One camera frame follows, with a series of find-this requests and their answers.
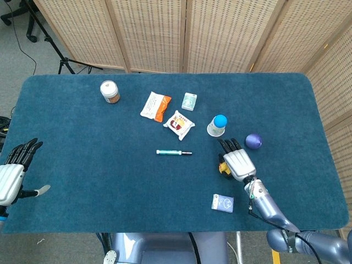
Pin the green tissue pack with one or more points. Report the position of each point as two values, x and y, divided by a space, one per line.
189 101

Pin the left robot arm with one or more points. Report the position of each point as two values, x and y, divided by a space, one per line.
1 222

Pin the green marker pen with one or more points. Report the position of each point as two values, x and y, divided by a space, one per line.
170 152

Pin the white table leg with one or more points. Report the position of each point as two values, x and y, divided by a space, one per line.
239 247

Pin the wicker folding screen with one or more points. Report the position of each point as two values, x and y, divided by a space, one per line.
154 33

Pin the white-lidded jar of granules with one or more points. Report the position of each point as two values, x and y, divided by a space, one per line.
110 92

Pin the floral paper cup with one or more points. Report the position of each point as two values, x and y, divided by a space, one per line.
213 132

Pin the small yellow red toy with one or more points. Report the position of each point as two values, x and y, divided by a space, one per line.
221 165

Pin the black tripod stand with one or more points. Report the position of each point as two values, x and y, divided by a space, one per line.
64 61

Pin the blue card box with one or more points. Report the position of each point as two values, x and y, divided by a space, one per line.
223 203

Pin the black office chair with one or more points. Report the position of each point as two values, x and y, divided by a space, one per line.
30 30

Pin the teal table mat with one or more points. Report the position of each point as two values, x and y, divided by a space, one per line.
110 178

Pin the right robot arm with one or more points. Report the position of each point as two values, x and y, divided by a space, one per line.
268 206

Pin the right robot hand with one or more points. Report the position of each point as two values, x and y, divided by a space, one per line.
239 163

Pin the white and orange snack packet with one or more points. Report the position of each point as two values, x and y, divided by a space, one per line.
154 105

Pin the blue ball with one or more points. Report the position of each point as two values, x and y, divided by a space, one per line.
220 121

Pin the grey-blue robot torso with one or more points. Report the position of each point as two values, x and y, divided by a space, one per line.
165 247

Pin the white snack packet red print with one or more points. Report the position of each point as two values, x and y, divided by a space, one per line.
178 125

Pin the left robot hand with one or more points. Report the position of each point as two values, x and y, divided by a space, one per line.
9 181

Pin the purple egg ball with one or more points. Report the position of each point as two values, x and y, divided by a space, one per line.
253 140

